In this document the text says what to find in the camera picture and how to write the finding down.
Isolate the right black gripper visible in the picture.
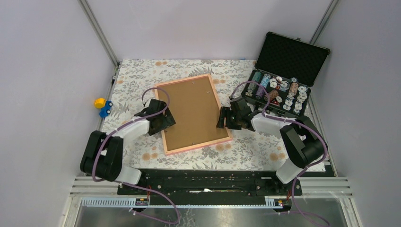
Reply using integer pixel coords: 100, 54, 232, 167
216, 106, 242, 131

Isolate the pink wooden picture frame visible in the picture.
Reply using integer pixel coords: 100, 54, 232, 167
155, 73, 234, 157

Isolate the brown cardboard backing board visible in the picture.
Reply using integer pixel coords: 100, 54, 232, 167
157, 77, 230, 152

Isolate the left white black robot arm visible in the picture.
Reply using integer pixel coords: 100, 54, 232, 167
80, 99, 175, 194

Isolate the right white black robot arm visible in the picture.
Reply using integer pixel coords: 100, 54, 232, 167
217, 97, 328, 195

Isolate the floral patterned table mat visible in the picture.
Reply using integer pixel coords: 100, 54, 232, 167
102, 59, 288, 171

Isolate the purple poker chip stack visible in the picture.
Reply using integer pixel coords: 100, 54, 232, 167
255, 85, 266, 99

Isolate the brown poker chip stack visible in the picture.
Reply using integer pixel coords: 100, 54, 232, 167
264, 90, 279, 102

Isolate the green poker chip stack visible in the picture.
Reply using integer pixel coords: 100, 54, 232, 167
246, 70, 262, 96

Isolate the blue poker chip stack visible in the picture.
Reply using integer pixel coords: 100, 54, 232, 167
259, 73, 271, 88

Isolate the yellow and blue toy car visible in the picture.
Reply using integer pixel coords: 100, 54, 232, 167
94, 98, 113, 118

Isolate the pink poker chip stack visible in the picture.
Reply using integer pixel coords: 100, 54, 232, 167
288, 82, 298, 97

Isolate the black poker chip case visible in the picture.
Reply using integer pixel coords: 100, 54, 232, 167
241, 32, 331, 117

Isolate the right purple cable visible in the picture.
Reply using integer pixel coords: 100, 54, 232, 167
231, 80, 330, 226

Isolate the purple cable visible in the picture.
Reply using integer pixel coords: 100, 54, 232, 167
91, 87, 182, 225
231, 80, 330, 226

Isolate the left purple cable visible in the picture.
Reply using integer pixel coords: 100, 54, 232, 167
91, 87, 182, 225

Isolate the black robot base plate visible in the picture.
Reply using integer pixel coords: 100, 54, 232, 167
117, 169, 291, 206

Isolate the white slotted cable duct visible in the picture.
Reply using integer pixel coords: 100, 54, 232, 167
81, 197, 149, 208

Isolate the left aluminium corner post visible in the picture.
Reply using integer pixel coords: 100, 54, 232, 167
78, 0, 120, 67

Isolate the aluminium corner post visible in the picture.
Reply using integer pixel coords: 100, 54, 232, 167
78, 0, 120, 67
309, 0, 340, 44

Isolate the right aluminium corner post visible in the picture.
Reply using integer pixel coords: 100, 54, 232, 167
309, 0, 340, 44

